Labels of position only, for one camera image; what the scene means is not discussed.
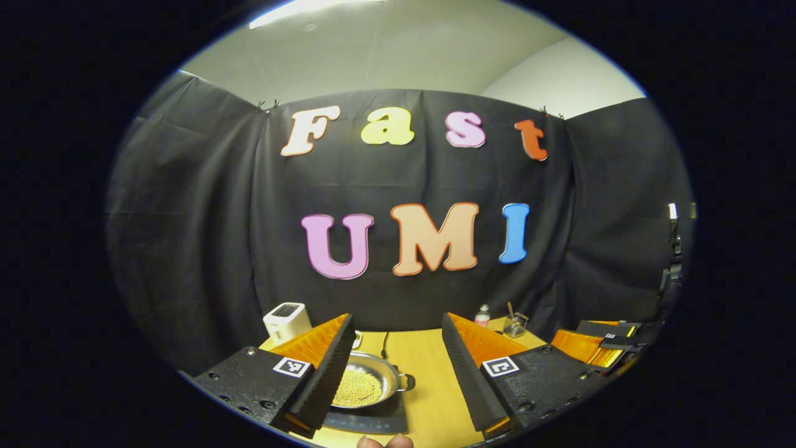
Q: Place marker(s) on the white toaster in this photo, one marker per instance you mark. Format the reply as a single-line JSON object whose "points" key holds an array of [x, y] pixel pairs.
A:
{"points": [[287, 323]]}

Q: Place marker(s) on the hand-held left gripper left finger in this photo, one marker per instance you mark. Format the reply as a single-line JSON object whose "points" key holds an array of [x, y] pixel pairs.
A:
{"points": [[326, 379]]}

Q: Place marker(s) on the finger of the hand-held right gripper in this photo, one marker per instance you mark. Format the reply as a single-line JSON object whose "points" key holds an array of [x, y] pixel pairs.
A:
{"points": [[606, 325], [584, 348]]}

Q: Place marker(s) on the white divided dish of beans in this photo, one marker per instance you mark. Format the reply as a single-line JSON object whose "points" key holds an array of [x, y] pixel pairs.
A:
{"points": [[357, 340]]}

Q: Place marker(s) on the clear bottle with pink label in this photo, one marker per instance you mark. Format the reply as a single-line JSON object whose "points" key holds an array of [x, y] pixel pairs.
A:
{"points": [[482, 318]]}

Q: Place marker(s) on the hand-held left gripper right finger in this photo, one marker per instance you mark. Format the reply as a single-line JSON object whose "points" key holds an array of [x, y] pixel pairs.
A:
{"points": [[472, 379]]}

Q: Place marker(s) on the black induction cooktop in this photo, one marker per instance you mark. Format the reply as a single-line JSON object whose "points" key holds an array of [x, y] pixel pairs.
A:
{"points": [[373, 423]]}

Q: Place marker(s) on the pile of yellow beans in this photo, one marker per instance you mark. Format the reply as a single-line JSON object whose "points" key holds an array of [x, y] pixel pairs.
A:
{"points": [[357, 389]]}

